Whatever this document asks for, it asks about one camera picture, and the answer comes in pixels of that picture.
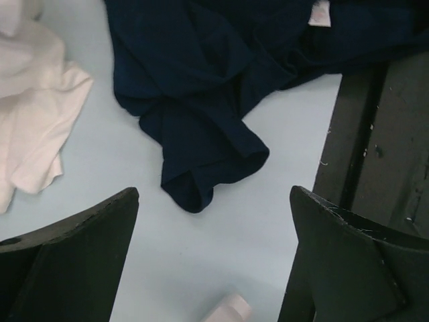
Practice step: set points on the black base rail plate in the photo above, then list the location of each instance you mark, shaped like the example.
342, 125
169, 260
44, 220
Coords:
375, 157

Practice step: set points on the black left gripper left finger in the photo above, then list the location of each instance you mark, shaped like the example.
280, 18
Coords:
69, 270

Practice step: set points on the navy blue t-shirt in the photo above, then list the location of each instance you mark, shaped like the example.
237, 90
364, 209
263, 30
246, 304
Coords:
191, 70

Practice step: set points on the white printed t-shirt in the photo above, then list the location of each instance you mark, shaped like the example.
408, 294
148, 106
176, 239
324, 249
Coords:
42, 95

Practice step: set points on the white clothes rack foot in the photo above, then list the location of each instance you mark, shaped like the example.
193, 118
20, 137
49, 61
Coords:
232, 308

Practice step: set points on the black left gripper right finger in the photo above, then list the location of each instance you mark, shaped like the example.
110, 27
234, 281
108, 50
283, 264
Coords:
349, 268

